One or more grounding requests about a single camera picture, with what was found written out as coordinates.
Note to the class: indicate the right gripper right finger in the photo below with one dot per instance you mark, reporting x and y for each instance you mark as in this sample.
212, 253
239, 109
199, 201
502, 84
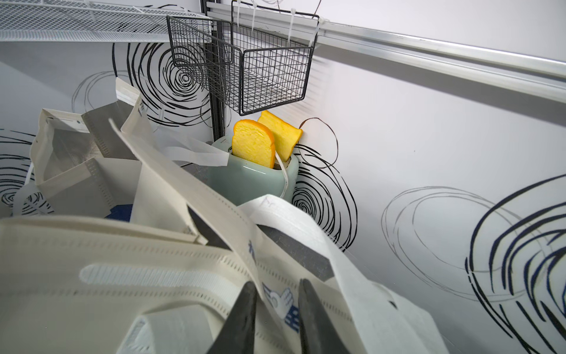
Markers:
317, 333

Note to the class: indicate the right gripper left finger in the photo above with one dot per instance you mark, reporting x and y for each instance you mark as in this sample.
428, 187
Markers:
238, 332

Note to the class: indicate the takeout bag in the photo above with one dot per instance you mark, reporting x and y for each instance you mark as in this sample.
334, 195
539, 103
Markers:
89, 285
80, 166

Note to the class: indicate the front yellow toast slice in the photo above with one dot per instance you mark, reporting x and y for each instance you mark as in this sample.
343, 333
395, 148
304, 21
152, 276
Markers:
254, 142

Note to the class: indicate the yellow toast slice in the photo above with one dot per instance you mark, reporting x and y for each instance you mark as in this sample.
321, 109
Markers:
286, 136
254, 142

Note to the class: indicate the rear yellow toast slice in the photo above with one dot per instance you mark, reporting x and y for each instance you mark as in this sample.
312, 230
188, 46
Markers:
286, 136

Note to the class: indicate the black wire basket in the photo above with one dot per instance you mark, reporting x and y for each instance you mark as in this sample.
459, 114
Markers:
257, 60

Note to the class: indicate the white wire shelf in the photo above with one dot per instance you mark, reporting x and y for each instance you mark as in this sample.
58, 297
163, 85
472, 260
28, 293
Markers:
86, 21

